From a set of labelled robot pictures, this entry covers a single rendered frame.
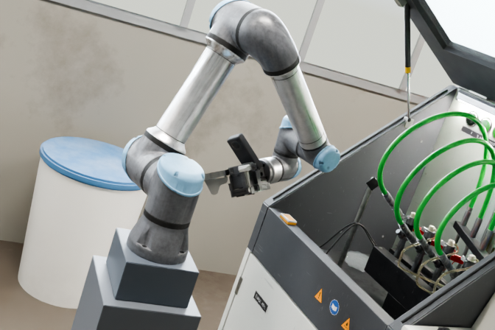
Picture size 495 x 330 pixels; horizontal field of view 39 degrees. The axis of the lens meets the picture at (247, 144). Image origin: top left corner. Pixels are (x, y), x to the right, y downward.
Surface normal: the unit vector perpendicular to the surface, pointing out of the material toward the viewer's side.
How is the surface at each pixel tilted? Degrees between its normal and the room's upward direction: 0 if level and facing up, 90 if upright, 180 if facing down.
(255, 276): 90
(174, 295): 90
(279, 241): 90
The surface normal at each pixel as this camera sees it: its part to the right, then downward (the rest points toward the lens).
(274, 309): -0.86, -0.16
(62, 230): -0.16, 0.27
